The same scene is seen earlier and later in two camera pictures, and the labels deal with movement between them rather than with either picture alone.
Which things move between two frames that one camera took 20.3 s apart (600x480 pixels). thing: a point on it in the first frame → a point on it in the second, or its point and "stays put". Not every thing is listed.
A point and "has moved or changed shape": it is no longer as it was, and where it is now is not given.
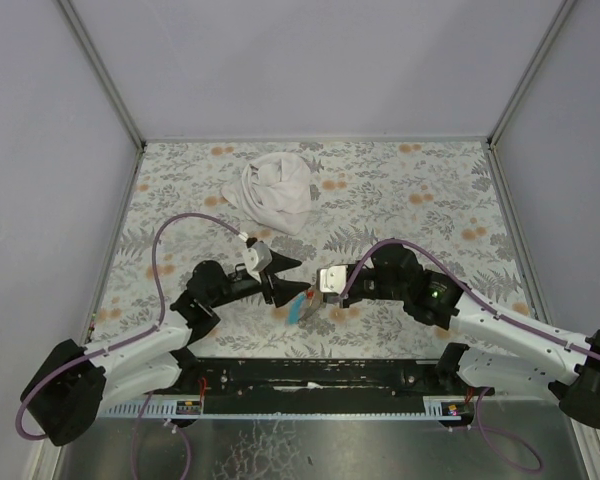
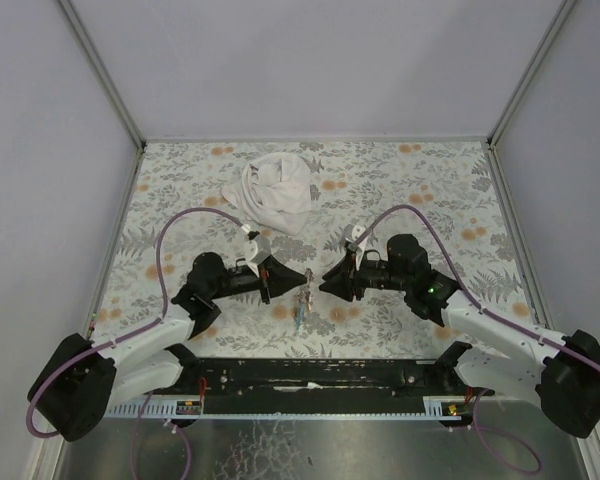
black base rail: [319, 386] stays put
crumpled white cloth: [275, 189] stays put
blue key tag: [295, 309] has moved or changed shape
